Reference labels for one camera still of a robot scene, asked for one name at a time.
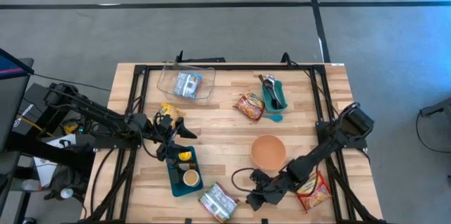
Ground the white paper sheet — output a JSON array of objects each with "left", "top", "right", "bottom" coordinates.
[{"left": 33, "top": 156, "right": 59, "bottom": 188}]

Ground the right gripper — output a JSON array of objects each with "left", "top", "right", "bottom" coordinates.
[{"left": 245, "top": 168, "right": 293, "bottom": 213}]

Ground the computer monitor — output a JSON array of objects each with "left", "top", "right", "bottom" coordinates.
[{"left": 0, "top": 47, "right": 35, "bottom": 151}]

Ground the black floor cable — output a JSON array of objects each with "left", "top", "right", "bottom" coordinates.
[{"left": 33, "top": 73, "right": 111, "bottom": 93}]

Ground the black equipment case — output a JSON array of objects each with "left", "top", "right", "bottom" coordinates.
[{"left": 12, "top": 82, "right": 75, "bottom": 137}]

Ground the yellow snack packet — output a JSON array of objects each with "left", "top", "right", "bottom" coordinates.
[{"left": 154, "top": 102, "right": 186, "bottom": 126}]

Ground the beige cup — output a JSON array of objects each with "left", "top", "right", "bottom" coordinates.
[{"left": 182, "top": 169, "right": 201, "bottom": 187}]

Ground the black aluminium table frame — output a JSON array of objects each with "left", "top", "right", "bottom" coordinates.
[{"left": 75, "top": 62, "right": 388, "bottom": 224}]

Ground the red roast beef ramen packet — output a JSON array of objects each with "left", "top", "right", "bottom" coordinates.
[{"left": 233, "top": 89, "right": 265, "bottom": 122}]

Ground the black bag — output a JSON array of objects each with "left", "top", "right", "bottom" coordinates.
[{"left": 44, "top": 166, "right": 89, "bottom": 202}]

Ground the green white food packet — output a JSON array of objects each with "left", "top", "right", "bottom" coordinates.
[{"left": 197, "top": 182, "right": 241, "bottom": 223}]

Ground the teal plastic spoon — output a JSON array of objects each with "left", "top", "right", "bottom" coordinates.
[{"left": 262, "top": 113, "right": 284, "bottom": 123}]

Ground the orange plastic bowl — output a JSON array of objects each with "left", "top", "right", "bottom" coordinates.
[{"left": 250, "top": 134, "right": 288, "bottom": 171}]

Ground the blue white ramen packet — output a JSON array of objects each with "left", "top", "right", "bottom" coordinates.
[{"left": 173, "top": 72, "right": 203, "bottom": 100}]

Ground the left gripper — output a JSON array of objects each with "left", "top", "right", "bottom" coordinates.
[{"left": 153, "top": 113, "right": 198, "bottom": 161}]

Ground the teal plastic basket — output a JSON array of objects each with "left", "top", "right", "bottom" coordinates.
[{"left": 261, "top": 80, "right": 289, "bottom": 114}]

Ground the teal rectangular tray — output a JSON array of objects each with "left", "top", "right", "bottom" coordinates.
[{"left": 165, "top": 145, "right": 204, "bottom": 197}]

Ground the clear plastic container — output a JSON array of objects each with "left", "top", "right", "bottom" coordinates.
[{"left": 156, "top": 60, "right": 216, "bottom": 105}]

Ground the red yellow ramen packet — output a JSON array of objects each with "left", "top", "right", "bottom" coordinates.
[{"left": 295, "top": 170, "right": 333, "bottom": 213}]

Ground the black arched frame cable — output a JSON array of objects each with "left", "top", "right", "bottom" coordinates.
[{"left": 280, "top": 51, "right": 293, "bottom": 67}]

